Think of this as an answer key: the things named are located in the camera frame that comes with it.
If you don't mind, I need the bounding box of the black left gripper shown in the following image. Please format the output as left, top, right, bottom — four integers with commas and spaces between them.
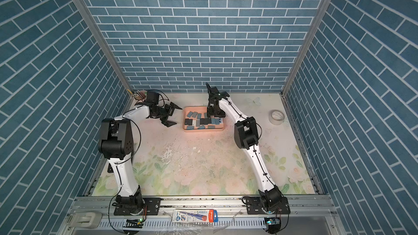
152, 101, 182, 127

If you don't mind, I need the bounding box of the pink storage tray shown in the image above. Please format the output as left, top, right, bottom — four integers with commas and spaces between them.
182, 106, 225, 132

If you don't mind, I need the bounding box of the black eraser with print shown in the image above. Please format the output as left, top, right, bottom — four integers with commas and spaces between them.
200, 118, 212, 125

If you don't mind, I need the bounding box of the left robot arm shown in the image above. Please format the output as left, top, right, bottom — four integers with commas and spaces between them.
98, 89, 181, 207

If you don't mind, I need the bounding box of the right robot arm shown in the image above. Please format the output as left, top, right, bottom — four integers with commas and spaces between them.
206, 83, 284, 210

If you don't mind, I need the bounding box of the pink metal pencil bucket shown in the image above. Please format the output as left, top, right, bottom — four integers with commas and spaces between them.
132, 90, 147, 101

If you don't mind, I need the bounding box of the tape roll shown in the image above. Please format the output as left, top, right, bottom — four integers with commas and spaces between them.
269, 110, 286, 125

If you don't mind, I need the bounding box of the black calculator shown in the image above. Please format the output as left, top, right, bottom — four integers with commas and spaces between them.
107, 164, 114, 173

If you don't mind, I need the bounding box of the red blue pen package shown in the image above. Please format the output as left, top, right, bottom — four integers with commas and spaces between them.
172, 209, 218, 224

